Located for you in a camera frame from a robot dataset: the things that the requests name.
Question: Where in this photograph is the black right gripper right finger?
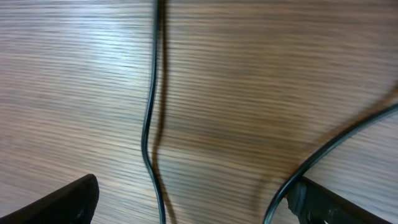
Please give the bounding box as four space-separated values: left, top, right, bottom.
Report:
287 177 391 224

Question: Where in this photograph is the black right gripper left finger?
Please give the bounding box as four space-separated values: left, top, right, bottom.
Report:
1 174 100 224

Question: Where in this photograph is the black right camera cable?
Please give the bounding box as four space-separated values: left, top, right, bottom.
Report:
261 102 398 224

